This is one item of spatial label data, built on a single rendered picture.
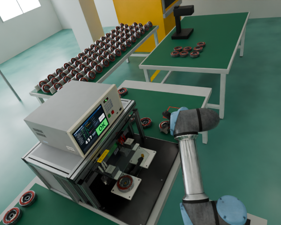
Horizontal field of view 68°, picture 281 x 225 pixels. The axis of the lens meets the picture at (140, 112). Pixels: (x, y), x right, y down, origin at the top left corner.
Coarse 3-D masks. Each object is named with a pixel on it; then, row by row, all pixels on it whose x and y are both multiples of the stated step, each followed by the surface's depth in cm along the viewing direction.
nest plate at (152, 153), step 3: (147, 150) 154; (150, 150) 153; (153, 150) 153; (150, 153) 152; (153, 153) 151; (150, 156) 149; (153, 156) 149; (147, 159) 148; (150, 159) 147; (147, 162) 146; (150, 162) 146; (144, 165) 145; (147, 165) 144; (147, 168) 143
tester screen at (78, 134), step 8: (96, 112) 119; (88, 120) 114; (96, 120) 120; (80, 128) 110; (88, 128) 115; (96, 128) 121; (104, 128) 128; (80, 136) 111; (88, 136) 116; (80, 144) 112
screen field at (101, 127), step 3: (105, 120) 127; (102, 123) 125; (105, 123) 128; (99, 126) 123; (102, 126) 125; (105, 126) 128; (96, 129) 121; (99, 129) 124; (102, 129) 126; (99, 132) 124
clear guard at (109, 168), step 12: (108, 144) 127; (120, 144) 125; (132, 144) 123; (108, 156) 120; (120, 156) 118; (132, 156) 116; (144, 156) 120; (96, 168) 115; (108, 168) 113; (120, 168) 112; (132, 168) 113; (120, 180) 107; (132, 180) 110
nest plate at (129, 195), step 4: (136, 180) 137; (140, 180) 136; (136, 184) 134; (112, 188) 136; (116, 188) 135; (132, 188) 133; (136, 188) 133; (112, 192) 134; (116, 192) 133; (120, 192) 132; (128, 192) 131; (132, 192) 131; (124, 196) 130; (128, 196) 129
